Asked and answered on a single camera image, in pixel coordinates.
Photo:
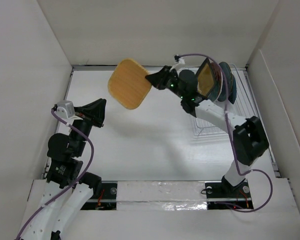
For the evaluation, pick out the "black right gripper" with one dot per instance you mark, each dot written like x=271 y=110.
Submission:
x=158 y=79

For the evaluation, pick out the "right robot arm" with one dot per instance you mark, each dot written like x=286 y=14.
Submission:
x=248 y=141

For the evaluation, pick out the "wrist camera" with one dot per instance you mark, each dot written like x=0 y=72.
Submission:
x=65 y=109
x=179 y=63

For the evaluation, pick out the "woven bamboo tray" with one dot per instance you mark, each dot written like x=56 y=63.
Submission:
x=128 y=84

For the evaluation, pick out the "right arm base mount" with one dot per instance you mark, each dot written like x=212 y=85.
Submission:
x=220 y=199

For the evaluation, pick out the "teal round plate brown rim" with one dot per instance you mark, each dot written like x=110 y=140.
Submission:
x=228 y=79

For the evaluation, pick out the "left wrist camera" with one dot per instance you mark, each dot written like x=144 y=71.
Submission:
x=65 y=109

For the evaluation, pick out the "red teal floral plate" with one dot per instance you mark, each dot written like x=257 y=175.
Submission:
x=218 y=92

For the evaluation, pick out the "white wire dish rack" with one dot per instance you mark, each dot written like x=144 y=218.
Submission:
x=210 y=121

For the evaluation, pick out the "yellow square plate dark rim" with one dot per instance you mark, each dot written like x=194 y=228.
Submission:
x=206 y=80

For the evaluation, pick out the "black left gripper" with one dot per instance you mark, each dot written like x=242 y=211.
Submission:
x=93 y=112

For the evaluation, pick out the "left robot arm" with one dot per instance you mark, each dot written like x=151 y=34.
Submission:
x=68 y=184

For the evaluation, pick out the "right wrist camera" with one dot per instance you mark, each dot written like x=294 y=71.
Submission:
x=179 y=63

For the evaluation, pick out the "blue leaf-shaped dish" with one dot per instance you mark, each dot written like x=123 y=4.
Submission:
x=233 y=94

